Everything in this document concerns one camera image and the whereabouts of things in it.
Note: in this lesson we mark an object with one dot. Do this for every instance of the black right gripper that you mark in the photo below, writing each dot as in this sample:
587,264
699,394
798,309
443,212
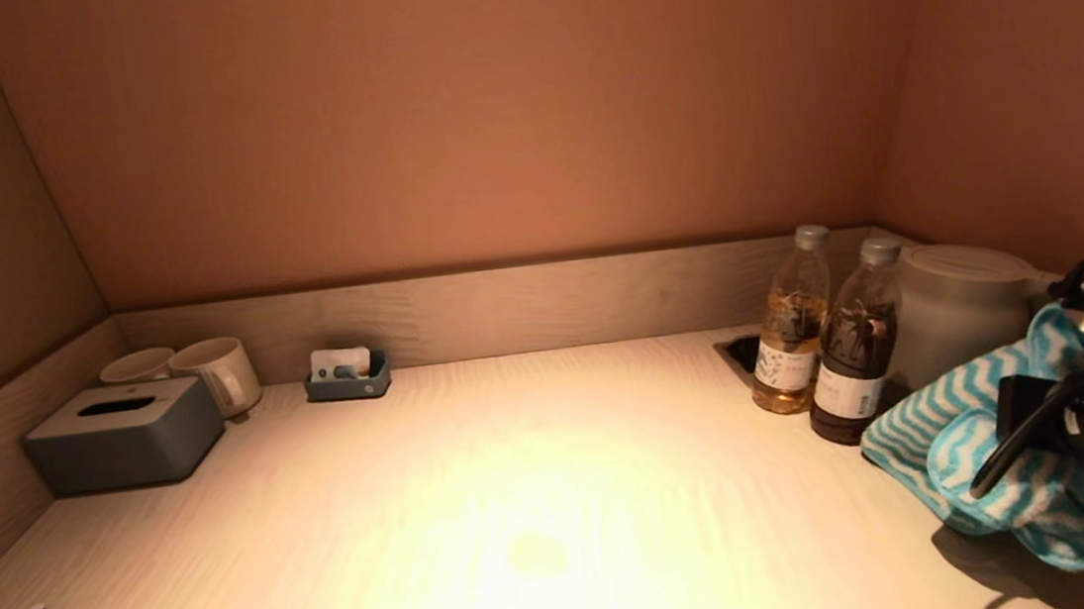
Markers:
1024,402

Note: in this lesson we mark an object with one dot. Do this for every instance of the blue white striped towel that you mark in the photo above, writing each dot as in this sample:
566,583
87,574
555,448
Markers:
949,449

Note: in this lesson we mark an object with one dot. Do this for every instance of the white electric kettle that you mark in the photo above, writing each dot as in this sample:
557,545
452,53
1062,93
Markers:
951,315

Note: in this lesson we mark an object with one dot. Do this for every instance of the dark drink bottle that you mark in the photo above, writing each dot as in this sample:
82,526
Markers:
854,359

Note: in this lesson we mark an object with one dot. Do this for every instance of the amber drink bottle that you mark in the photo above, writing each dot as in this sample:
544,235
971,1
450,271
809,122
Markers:
793,360

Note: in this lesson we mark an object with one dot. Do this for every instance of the black recessed table socket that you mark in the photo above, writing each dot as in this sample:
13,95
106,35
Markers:
736,353

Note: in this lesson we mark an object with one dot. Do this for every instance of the small grey-blue tray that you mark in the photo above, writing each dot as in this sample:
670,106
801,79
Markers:
348,391

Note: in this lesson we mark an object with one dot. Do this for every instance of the white sachet packet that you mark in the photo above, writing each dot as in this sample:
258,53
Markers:
327,362

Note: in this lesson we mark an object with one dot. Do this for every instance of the grey tissue box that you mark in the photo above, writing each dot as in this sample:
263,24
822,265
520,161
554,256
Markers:
128,446

